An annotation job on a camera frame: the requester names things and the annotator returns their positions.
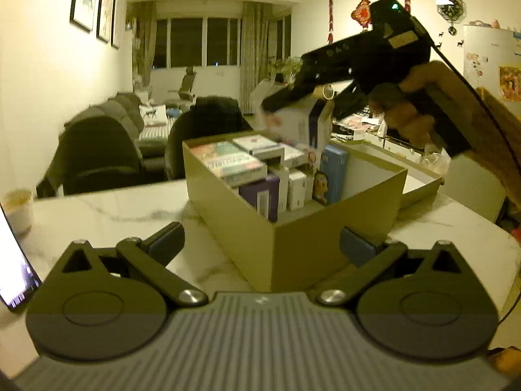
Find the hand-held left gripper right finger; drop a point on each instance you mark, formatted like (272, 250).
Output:
(356, 249)

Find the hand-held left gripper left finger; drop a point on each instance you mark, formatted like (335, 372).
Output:
(169, 241)

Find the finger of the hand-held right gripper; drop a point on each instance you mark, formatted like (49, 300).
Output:
(293, 97)
(348, 99)

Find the small white red-dot box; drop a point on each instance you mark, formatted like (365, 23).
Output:
(297, 124)

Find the deep cardboard box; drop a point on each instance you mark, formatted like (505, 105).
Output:
(325, 244)

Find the large white box blue print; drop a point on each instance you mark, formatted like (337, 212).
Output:
(228, 163)

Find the purple medicine box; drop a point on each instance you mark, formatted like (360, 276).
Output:
(258, 195)

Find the person's right forearm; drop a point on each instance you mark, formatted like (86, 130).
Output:
(500, 138)

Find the white marble desktop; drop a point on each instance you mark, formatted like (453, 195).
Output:
(122, 211)

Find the person's right hand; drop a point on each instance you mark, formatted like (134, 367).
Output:
(407, 118)

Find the potted plant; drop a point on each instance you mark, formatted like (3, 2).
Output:
(287, 69)

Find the red Chinese knot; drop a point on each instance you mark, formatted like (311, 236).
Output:
(362, 12)

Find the patterned curtain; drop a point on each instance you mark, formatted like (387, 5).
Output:
(145, 44)
(254, 57)

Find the low white cabinet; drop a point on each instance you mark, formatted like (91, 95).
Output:
(390, 142)

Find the dining chair with black coat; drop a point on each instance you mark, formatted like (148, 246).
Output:
(207, 122)

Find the shallow cardboard box lid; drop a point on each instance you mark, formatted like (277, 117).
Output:
(423, 183)

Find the plastic bag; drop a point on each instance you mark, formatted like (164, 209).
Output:
(435, 162)

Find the refrigerator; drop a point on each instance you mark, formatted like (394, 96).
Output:
(494, 61)

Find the window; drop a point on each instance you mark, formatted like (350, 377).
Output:
(195, 42)

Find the deer print cushion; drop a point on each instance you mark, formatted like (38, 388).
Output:
(154, 115)

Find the dark green sofa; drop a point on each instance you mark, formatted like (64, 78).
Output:
(118, 114)

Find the white bowl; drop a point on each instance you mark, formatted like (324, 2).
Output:
(18, 211)

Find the smartphone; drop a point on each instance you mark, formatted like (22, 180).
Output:
(16, 269)

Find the antler wall clock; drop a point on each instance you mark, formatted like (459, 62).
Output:
(449, 4)

